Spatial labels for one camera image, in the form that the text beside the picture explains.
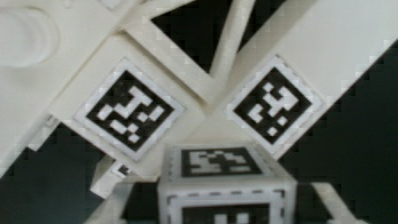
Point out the white chair leg block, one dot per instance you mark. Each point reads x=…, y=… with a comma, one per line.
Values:
x=225, y=186

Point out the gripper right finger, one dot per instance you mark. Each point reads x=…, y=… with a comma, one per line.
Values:
x=342, y=216

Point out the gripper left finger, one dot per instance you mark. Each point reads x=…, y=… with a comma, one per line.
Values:
x=107, y=214

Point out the white chair back frame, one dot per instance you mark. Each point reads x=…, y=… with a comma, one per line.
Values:
x=68, y=37

